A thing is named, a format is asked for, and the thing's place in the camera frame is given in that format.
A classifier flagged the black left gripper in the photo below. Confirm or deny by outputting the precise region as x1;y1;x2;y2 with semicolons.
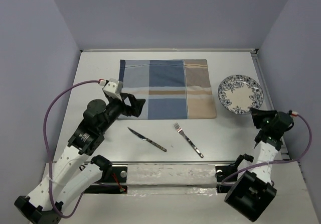
99;92;145;133

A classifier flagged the blue floral plate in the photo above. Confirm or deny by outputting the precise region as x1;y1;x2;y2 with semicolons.
218;74;264;115

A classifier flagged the blue beige plaid cloth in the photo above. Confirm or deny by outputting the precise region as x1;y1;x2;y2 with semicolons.
119;59;217;120

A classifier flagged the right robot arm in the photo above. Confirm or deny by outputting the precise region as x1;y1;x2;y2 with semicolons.
224;107;294;222

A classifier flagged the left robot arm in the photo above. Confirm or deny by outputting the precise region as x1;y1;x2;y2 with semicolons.
15;93;146;223

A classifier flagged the steel table knife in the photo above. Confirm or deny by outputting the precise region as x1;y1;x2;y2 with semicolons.
128;127;167;152

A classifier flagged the steel fork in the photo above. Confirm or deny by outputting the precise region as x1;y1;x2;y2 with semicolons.
174;123;204;158

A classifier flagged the white front cover panel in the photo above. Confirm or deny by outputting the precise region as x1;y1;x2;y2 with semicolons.
126;164;217;186

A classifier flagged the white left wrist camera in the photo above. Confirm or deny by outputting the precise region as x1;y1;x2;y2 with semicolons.
102;79;123;100

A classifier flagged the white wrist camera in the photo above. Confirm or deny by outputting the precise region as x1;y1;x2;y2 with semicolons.
102;79;123;100
288;110;299;117

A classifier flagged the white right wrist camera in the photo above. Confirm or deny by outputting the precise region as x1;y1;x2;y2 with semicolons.
288;110;299;117

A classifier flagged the white table edge rail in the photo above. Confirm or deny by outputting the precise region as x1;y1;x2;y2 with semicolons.
80;48;256;53

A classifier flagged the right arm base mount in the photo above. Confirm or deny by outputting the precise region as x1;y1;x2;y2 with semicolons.
215;165;238;194

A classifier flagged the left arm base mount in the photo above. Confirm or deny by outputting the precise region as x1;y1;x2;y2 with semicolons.
84;166;128;194

